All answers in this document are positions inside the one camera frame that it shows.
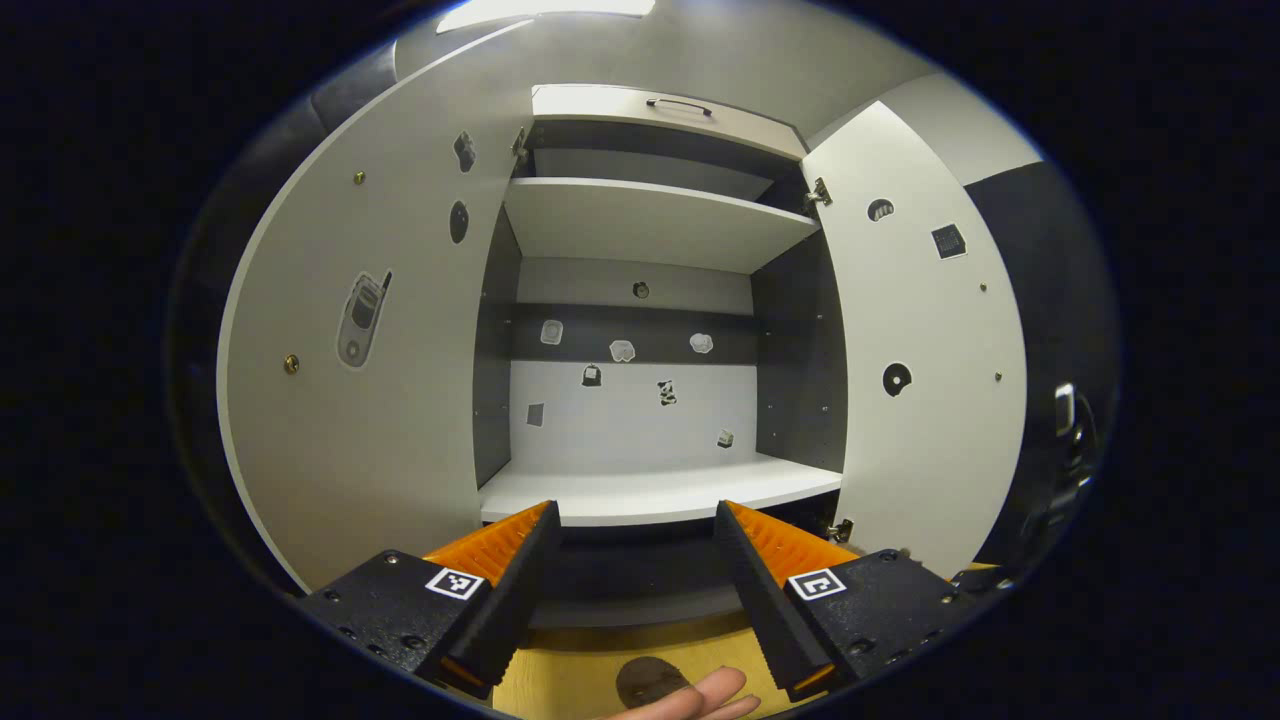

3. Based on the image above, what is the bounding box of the white cabinet drawer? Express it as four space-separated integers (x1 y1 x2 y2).
530 83 809 161

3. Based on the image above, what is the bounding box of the white shoe cabinet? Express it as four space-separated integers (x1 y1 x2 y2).
215 20 1031 631

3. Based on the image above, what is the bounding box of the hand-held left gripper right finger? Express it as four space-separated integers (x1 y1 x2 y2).
713 500 986 703

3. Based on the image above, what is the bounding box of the white shoe cabinet door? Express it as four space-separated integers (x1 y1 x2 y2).
800 100 1031 581
215 20 534 593

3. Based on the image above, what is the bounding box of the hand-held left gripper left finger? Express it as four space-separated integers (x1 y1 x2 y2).
300 500 563 701

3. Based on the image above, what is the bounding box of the white cabinet shelf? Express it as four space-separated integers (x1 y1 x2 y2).
503 177 821 276

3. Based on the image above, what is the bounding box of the ceiling light panel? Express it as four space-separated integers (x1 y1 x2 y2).
435 0 658 34

